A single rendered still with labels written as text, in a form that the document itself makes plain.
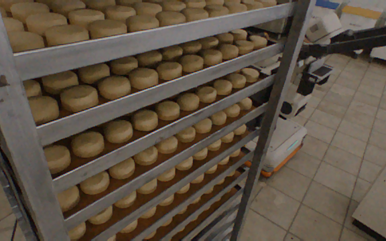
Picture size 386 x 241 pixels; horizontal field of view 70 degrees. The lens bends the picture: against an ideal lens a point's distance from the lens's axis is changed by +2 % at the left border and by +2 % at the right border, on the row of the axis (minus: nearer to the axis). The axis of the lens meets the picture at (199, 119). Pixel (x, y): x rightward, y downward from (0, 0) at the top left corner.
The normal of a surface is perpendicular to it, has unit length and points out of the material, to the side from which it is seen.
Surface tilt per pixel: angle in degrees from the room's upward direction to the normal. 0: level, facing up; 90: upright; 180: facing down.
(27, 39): 0
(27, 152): 90
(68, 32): 0
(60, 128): 90
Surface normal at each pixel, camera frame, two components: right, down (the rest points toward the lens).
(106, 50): 0.70, 0.47
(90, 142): 0.10, -0.81
